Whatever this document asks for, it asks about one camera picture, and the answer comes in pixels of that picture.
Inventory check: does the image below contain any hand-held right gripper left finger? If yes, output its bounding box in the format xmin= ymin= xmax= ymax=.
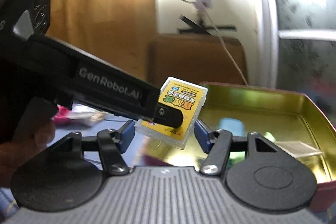
xmin=50 ymin=120 xmax=136 ymax=176

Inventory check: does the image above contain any black tape cross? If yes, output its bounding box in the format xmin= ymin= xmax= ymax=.
xmin=178 ymin=14 xmax=236 ymax=35

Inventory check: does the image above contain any light blue object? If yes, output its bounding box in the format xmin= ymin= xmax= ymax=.
xmin=219 ymin=118 xmax=243 ymax=133

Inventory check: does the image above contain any white window frame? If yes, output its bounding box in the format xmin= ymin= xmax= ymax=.
xmin=259 ymin=0 xmax=336 ymax=98

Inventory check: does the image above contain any person's left hand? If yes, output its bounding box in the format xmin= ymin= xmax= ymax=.
xmin=0 ymin=119 xmax=56 ymax=188

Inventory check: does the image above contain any clear plastic packet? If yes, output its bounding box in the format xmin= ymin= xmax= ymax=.
xmin=273 ymin=141 xmax=323 ymax=159

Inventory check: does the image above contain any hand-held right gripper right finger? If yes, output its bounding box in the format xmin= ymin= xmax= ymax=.
xmin=196 ymin=119 xmax=286 ymax=176

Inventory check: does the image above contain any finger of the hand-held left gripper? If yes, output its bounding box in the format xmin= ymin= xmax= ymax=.
xmin=71 ymin=47 xmax=185 ymax=128

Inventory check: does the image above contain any brown chair back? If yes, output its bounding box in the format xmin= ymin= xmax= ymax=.
xmin=149 ymin=34 xmax=248 ymax=88

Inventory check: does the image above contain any wooden board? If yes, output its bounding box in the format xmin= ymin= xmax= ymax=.
xmin=46 ymin=0 xmax=158 ymax=83

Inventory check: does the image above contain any white cable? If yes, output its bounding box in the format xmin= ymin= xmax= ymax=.
xmin=202 ymin=7 xmax=248 ymax=84

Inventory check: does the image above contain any pink tin box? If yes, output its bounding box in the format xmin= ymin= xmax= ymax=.
xmin=143 ymin=81 xmax=336 ymax=214

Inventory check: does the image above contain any pink fuzzy cloth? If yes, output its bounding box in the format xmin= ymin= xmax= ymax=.
xmin=54 ymin=106 xmax=71 ymax=125

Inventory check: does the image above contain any yellow card box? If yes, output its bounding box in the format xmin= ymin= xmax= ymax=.
xmin=135 ymin=76 xmax=208 ymax=149

